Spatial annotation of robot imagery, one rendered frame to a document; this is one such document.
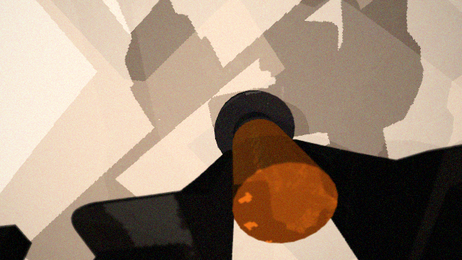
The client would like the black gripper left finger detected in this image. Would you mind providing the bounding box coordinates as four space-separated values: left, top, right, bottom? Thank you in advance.
71 150 235 260

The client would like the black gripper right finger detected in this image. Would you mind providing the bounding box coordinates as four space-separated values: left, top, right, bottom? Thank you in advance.
292 139 462 260

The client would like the orange knob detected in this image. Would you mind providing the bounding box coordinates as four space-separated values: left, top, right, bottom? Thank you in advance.
232 119 338 243

